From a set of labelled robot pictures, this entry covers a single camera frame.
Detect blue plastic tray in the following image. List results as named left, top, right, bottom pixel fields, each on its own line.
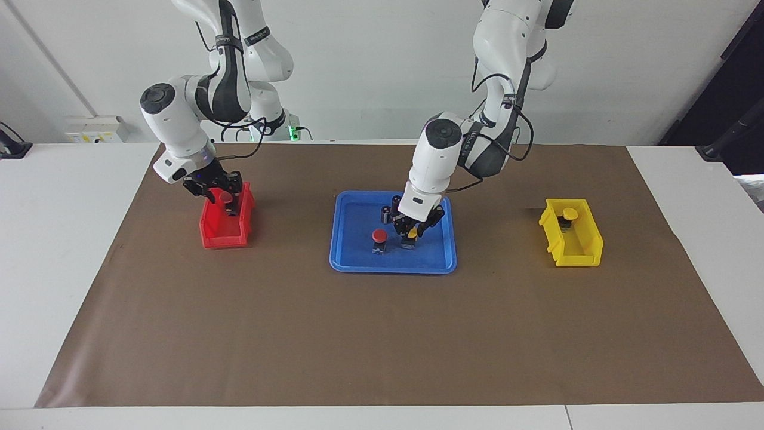
left=329, top=191, right=458, bottom=275

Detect red plastic bin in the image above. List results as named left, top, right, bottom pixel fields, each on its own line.
left=199, top=182, right=256, bottom=249

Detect brown table mat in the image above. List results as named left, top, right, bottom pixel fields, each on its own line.
left=35, top=142, right=764, bottom=409

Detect yellow plastic bin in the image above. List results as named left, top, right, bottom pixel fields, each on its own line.
left=538, top=198, right=604, bottom=268

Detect white power strip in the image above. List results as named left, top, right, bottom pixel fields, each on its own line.
left=64, top=116, right=130, bottom=144

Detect black stand pole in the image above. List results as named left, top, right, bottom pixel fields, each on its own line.
left=695, top=102, right=764, bottom=162

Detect black background panel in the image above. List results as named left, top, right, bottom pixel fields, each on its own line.
left=657, top=0, right=764, bottom=175

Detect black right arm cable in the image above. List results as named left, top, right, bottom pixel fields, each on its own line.
left=194, top=0, right=268, bottom=161

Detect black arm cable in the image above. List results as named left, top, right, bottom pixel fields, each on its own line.
left=194, top=0, right=268, bottom=161
left=445, top=57, right=535, bottom=193

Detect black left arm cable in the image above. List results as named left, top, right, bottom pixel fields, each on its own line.
left=445, top=57, right=535, bottom=193

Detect black clamp mount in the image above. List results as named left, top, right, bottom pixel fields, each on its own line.
left=0, top=122, right=33, bottom=160

